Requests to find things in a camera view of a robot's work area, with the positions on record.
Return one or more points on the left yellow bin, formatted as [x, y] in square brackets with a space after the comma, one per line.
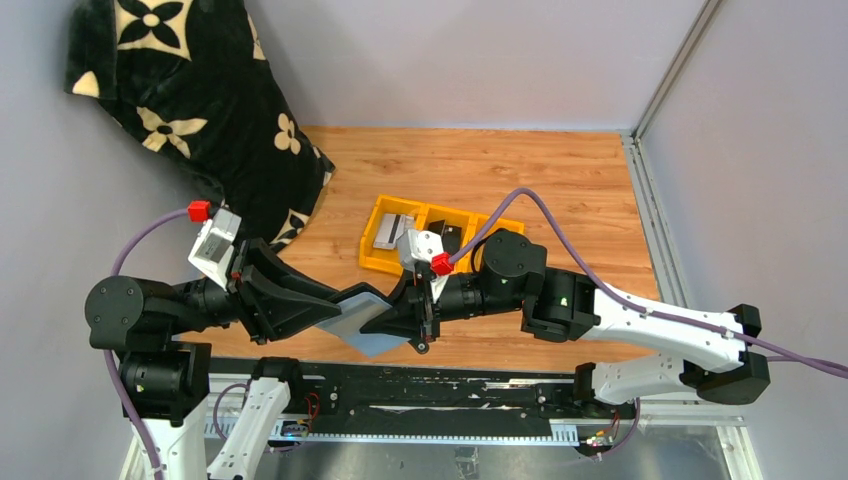
[385, 261]

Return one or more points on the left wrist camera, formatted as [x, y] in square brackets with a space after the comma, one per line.
[212, 251]

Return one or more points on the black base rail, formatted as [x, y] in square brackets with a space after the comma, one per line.
[335, 402]

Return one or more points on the aluminium frame post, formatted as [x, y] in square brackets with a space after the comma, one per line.
[690, 43]

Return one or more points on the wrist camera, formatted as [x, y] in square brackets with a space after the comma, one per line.
[212, 251]
[423, 246]

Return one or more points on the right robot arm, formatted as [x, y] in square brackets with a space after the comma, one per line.
[705, 353]

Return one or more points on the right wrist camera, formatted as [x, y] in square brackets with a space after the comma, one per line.
[423, 246]

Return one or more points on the silver cards stack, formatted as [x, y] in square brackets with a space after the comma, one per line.
[390, 229]

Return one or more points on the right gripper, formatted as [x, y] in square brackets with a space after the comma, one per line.
[427, 304]

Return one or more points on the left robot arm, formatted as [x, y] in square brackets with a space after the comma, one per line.
[163, 382]

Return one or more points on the black cards stack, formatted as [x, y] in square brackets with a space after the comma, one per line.
[451, 235]

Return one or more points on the black floral blanket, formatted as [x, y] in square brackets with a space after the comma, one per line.
[189, 80]

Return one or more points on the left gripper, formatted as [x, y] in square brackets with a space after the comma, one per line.
[245, 291]

